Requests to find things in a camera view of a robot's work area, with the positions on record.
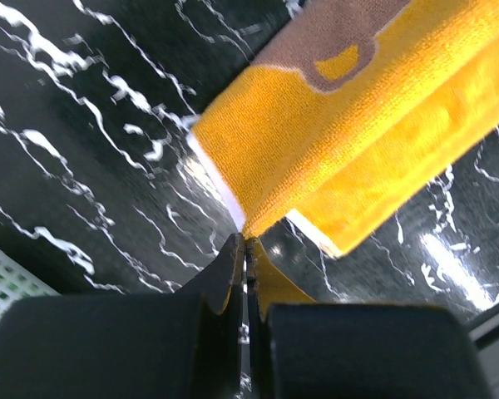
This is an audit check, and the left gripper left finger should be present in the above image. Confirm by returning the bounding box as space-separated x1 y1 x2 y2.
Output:
0 234 244 398

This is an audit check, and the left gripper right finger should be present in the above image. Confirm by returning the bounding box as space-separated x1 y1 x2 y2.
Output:
246 239 492 398

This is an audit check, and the brown yellow towel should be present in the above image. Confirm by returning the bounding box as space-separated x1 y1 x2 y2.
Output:
189 0 499 317

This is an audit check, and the black marble pattern mat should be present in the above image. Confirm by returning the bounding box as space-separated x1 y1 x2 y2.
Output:
0 0 499 399

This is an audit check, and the white perforated plastic basket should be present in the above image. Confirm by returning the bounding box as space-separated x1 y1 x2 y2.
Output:
0 249 58 318

